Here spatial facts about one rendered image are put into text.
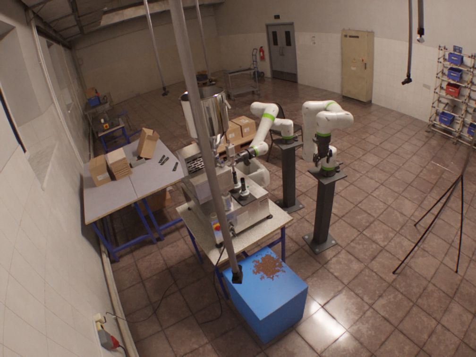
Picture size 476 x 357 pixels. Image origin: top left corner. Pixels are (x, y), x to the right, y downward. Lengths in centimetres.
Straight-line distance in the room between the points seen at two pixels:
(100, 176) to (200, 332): 211
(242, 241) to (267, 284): 37
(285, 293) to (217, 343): 85
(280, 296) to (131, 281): 178
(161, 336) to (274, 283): 123
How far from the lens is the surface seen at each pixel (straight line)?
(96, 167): 316
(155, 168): 309
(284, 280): 183
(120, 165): 312
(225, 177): 157
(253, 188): 189
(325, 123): 147
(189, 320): 247
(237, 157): 188
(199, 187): 152
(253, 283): 183
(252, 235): 191
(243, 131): 464
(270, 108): 224
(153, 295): 274
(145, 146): 327
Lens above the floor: 217
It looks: 35 degrees down
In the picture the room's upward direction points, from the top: 9 degrees counter-clockwise
